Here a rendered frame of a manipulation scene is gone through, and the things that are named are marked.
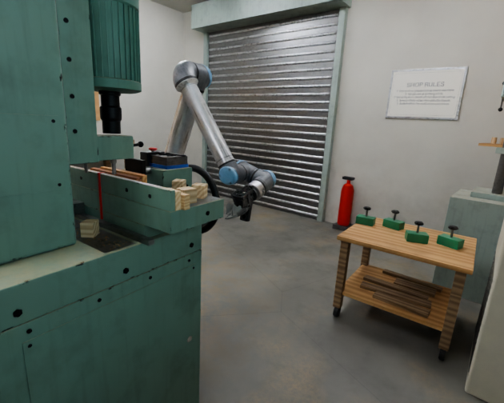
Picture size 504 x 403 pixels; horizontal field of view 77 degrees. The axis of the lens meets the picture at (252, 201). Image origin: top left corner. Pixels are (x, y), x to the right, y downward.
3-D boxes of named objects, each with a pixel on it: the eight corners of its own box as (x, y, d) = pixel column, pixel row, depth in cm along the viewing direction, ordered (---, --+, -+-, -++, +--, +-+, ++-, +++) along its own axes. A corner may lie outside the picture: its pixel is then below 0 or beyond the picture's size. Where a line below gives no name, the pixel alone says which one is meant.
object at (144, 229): (198, 221, 104) (198, 210, 103) (144, 239, 87) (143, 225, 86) (125, 200, 126) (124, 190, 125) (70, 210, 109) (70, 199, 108)
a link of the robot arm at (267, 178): (260, 179, 169) (276, 188, 166) (247, 190, 161) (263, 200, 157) (263, 165, 163) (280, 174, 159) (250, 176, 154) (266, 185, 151)
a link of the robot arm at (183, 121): (146, 183, 189) (179, 55, 159) (166, 178, 204) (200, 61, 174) (163, 196, 184) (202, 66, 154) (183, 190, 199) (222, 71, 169)
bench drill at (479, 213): (514, 288, 243) (577, 69, 205) (511, 322, 197) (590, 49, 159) (444, 267, 273) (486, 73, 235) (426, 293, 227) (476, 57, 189)
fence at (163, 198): (175, 211, 80) (175, 189, 79) (170, 212, 79) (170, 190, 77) (59, 177, 112) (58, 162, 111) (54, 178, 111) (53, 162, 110)
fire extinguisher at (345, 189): (353, 228, 366) (360, 177, 352) (346, 232, 352) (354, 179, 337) (338, 224, 377) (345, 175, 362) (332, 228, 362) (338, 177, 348)
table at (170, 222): (242, 211, 105) (243, 193, 103) (171, 235, 80) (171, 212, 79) (130, 184, 137) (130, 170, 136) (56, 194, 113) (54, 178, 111)
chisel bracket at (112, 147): (134, 163, 99) (134, 135, 97) (91, 166, 88) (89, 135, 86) (120, 160, 103) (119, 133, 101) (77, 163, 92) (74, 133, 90)
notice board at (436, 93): (457, 120, 288) (468, 66, 277) (457, 120, 287) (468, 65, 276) (385, 117, 326) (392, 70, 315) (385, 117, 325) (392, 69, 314)
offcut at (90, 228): (99, 233, 90) (98, 219, 89) (93, 237, 86) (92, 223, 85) (87, 233, 89) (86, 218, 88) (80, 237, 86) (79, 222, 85)
